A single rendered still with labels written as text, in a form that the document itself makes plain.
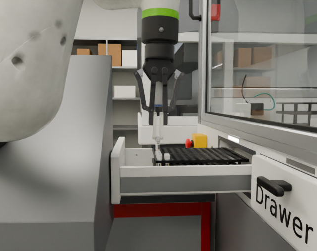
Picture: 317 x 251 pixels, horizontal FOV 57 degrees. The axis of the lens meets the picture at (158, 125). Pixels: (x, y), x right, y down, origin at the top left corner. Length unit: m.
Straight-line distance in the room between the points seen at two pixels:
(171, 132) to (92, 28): 3.84
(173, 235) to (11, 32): 0.78
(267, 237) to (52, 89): 0.49
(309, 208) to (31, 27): 0.41
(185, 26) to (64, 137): 1.18
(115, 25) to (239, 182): 4.65
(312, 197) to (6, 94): 0.40
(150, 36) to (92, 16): 4.55
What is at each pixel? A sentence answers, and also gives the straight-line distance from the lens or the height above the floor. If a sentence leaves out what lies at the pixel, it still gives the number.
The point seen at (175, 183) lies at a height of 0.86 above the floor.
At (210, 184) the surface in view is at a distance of 0.67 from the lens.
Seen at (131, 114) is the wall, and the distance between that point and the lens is 5.01.
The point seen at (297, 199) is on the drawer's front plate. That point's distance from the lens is 0.49.
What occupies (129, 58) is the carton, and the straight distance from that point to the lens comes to 4.58.
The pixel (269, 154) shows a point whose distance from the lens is 0.60.
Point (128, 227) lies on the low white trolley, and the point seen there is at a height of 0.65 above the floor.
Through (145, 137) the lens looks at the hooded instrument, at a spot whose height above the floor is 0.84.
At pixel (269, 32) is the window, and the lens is 0.66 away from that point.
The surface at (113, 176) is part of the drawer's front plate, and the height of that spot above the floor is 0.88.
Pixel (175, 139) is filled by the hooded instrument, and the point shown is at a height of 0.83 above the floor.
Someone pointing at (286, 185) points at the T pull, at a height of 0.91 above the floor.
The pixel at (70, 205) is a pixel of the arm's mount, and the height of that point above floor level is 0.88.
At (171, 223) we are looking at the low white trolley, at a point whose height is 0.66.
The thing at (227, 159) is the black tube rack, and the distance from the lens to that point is 0.71.
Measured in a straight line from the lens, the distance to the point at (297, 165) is 0.51.
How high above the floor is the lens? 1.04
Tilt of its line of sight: 5 degrees down
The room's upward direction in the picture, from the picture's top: straight up
